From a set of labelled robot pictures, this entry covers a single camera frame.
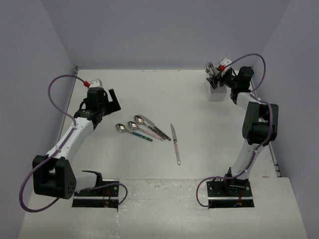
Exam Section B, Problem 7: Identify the pink handled fork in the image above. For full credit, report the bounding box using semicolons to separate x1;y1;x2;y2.
211;66;220;77

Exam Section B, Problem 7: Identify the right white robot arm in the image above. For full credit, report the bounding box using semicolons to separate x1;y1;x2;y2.
206;64;279;196

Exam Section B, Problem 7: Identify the dark floral handled knife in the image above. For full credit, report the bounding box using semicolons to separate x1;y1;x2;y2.
139;115;171;141

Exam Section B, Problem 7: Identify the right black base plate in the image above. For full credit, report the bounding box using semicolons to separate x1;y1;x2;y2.
206;179;255;209

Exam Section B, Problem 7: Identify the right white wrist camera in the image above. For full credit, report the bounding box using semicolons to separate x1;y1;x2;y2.
218;58;232;72

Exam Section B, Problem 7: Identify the white three-compartment utensil holder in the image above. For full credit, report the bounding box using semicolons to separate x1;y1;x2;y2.
204;75;227;102

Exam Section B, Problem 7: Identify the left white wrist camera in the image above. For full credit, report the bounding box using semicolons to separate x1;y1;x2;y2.
89;79;103;88

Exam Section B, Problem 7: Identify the pink handled knife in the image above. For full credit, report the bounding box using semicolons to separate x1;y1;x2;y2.
170;124;181;165

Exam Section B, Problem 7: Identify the all-silver fork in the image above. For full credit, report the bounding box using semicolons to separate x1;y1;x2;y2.
207;62;215;75

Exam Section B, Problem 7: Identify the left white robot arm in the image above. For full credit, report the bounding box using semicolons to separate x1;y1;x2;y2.
32;87;121;199

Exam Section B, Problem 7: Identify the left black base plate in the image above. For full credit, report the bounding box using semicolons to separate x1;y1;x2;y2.
72;179;119;209

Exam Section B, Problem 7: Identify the teal handled spoon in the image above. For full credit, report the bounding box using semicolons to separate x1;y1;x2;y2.
116;123;153;142

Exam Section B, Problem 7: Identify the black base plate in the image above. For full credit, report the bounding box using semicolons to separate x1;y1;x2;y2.
206;179;255;209
72;179;119;209

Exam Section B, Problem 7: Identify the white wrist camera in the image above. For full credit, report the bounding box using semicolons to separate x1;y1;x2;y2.
89;79;103;88
218;58;232;72

